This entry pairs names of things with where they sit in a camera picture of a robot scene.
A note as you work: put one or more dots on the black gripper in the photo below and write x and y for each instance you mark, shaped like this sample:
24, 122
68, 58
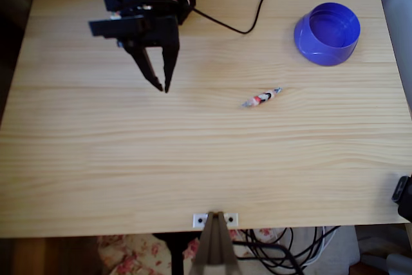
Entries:
161, 37

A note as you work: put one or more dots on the wrapped candy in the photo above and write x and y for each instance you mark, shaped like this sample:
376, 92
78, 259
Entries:
261, 97

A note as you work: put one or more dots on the purple plastic bowl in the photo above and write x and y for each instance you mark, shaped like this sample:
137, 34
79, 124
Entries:
326, 35

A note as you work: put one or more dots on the black stand leg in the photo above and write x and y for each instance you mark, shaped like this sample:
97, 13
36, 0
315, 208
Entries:
175, 252

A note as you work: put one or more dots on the floral pink fabric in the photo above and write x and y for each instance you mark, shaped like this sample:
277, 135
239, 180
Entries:
128, 255

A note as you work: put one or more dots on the black webcam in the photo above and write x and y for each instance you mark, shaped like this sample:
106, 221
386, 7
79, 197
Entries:
404, 196

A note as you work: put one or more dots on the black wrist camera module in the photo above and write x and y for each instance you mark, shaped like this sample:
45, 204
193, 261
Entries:
112, 27

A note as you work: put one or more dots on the white screwed mounting bracket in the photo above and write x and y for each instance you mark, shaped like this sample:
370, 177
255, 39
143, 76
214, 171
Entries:
199, 220

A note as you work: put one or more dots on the beige camera support post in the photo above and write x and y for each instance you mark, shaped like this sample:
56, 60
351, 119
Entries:
214, 249

